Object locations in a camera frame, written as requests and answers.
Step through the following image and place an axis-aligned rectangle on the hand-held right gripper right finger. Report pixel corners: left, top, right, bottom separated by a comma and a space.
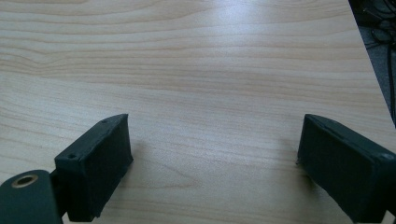
296, 113, 396, 224

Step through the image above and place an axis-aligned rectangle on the black cable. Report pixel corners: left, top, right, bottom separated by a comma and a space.
363, 0, 396, 125

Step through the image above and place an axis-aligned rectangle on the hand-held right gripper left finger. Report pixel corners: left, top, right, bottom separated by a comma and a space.
54, 113, 134, 223

